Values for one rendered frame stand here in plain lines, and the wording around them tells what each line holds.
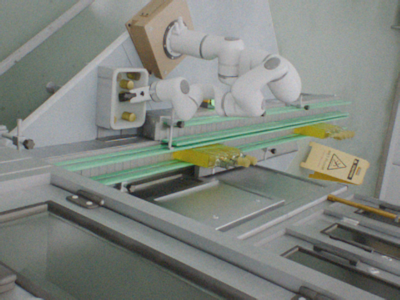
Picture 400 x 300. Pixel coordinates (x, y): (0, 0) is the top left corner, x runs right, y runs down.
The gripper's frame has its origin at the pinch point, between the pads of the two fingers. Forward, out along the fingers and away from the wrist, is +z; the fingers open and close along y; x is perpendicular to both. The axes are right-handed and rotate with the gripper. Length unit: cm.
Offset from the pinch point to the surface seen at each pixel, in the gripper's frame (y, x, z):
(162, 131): 12.4, -15.3, -3.4
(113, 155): -16.2, -20.3, -5.1
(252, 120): 80, -19, -3
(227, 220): 1, -47, -38
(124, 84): -1.5, 4.8, -0.7
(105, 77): -10.4, 7.5, -1.2
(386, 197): 599, -186, 119
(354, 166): 348, -93, 59
